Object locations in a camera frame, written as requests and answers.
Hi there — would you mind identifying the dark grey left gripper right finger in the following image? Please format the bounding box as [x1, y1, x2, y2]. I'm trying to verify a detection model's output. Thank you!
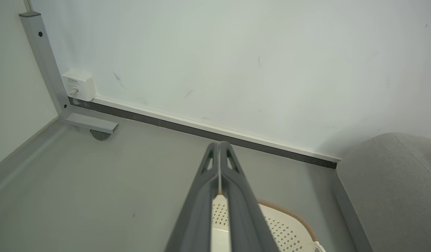
[219, 141, 279, 252]

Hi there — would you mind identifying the cream perforated laundry basket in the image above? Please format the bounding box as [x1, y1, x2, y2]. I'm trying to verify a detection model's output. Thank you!
[211, 194, 326, 252]

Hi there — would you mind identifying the white and black baseboard strip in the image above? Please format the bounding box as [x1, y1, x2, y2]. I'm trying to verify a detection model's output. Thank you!
[68, 96, 342, 169]

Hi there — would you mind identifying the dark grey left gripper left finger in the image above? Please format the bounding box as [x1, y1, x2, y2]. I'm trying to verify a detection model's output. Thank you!
[165, 142, 221, 252]

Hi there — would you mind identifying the white wall socket box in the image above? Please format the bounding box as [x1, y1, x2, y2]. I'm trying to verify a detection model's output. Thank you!
[62, 70, 96, 102]

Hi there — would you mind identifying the grey fabric sofa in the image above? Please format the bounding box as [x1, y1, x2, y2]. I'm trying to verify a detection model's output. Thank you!
[336, 132, 431, 252]

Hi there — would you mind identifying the dark round caster foot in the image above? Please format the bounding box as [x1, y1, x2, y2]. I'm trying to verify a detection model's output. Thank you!
[90, 129, 112, 141]

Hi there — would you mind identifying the grey metal frame post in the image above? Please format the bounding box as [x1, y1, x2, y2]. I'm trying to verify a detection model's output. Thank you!
[19, 12, 119, 134]

